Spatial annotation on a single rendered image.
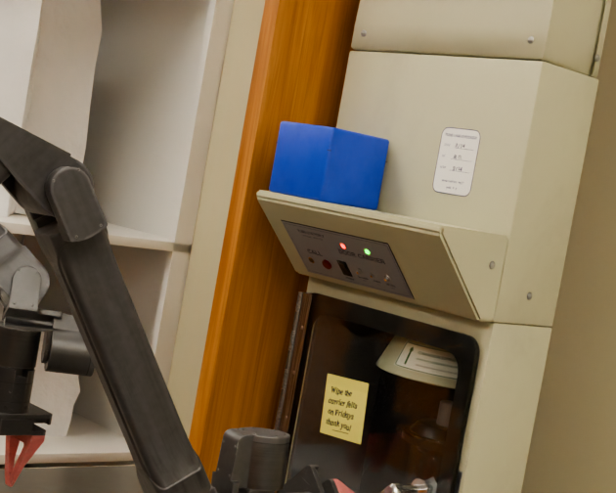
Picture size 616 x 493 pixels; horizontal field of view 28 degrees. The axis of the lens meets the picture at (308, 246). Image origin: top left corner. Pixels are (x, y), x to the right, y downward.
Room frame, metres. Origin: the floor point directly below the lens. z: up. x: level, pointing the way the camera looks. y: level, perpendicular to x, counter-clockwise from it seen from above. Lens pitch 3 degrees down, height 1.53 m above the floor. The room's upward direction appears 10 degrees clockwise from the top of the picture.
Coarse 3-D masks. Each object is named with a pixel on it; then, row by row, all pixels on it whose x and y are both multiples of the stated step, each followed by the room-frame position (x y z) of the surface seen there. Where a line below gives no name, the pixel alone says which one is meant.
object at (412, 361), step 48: (336, 336) 1.55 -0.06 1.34; (384, 336) 1.49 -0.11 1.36; (432, 336) 1.43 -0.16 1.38; (384, 384) 1.48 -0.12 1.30; (432, 384) 1.42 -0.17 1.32; (288, 432) 1.60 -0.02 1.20; (384, 432) 1.47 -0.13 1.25; (432, 432) 1.41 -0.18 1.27; (384, 480) 1.46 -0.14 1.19; (432, 480) 1.40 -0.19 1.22
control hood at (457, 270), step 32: (320, 224) 1.48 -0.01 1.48; (352, 224) 1.42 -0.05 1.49; (384, 224) 1.38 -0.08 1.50; (416, 224) 1.34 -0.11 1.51; (448, 224) 1.45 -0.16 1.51; (288, 256) 1.59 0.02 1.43; (416, 256) 1.37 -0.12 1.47; (448, 256) 1.33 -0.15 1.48; (480, 256) 1.36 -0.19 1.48; (416, 288) 1.42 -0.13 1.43; (448, 288) 1.37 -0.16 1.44; (480, 288) 1.36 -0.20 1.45; (480, 320) 1.38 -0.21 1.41
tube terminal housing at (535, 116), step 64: (384, 64) 1.57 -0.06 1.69; (448, 64) 1.49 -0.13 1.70; (512, 64) 1.42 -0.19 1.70; (384, 128) 1.56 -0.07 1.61; (512, 128) 1.40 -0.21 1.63; (576, 128) 1.44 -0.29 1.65; (384, 192) 1.54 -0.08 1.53; (512, 192) 1.39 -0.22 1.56; (576, 192) 1.46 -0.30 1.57; (512, 256) 1.39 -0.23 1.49; (448, 320) 1.44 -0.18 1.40; (512, 320) 1.41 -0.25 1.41; (512, 384) 1.42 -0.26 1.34; (512, 448) 1.44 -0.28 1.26
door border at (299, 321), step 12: (300, 312) 1.61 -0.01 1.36; (300, 324) 1.61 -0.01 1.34; (300, 336) 1.60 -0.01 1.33; (300, 348) 1.60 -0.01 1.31; (288, 360) 1.61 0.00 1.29; (300, 360) 1.60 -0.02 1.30; (288, 372) 1.61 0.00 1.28; (288, 384) 1.61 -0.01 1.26; (288, 396) 1.60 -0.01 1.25; (288, 408) 1.60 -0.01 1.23; (288, 420) 1.60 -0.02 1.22; (456, 480) 1.39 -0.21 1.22; (276, 492) 1.60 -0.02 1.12
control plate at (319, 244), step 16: (288, 224) 1.53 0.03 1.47; (304, 240) 1.53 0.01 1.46; (320, 240) 1.50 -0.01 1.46; (336, 240) 1.47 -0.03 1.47; (352, 240) 1.45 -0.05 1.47; (368, 240) 1.42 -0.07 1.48; (304, 256) 1.56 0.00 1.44; (320, 256) 1.53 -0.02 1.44; (336, 256) 1.50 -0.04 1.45; (352, 256) 1.47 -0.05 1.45; (368, 256) 1.45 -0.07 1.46; (384, 256) 1.42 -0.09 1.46; (320, 272) 1.56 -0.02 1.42; (336, 272) 1.52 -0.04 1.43; (352, 272) 1.50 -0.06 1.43; (368, 272) 1.47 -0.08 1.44; (384, 272) 1.44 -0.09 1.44; (400, 272) 1.42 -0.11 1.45; (384, 288) 1.47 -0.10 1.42; (400, 288) 1.44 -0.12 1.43
